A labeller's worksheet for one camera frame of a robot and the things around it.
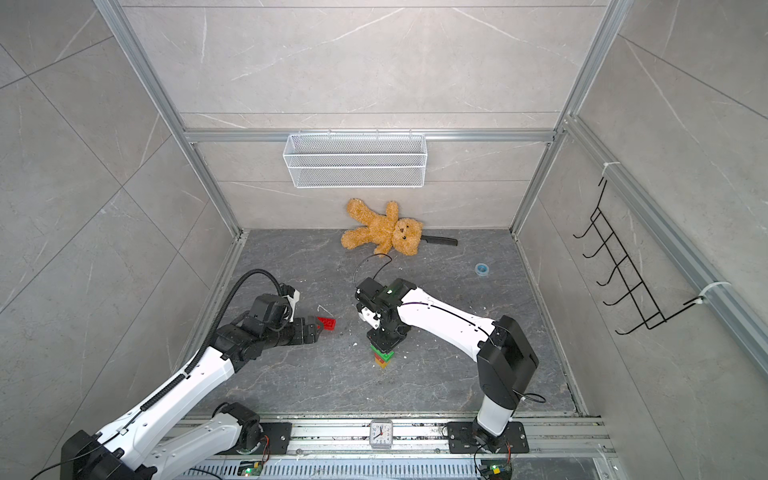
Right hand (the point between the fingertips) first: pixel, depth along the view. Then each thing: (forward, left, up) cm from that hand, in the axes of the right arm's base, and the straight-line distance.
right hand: (389, 345), depth 80 cm
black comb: (+48, -21, -10) cm, 53 cm away
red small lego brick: (-3, +3, -3) cm, 5 cm away
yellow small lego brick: (-2, +2, -9) cm, 9 cm away
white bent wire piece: (+17, +22, -9) cm, 29 cm away
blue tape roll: (+32, -34, -9) cm, 48 cm away
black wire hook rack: (-1, -54, +22) cm, 58 cm away
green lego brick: (-3, +1, 0) cm, 3 cm away
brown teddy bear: (+45, +2, -2) cm, 45 cm away
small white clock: (-20, +2, -8) cm, 21 cm away
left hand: (+5, +21, +4) cm, 22 cm away
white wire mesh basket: (+57, +13, +21) cm, 63 cm away
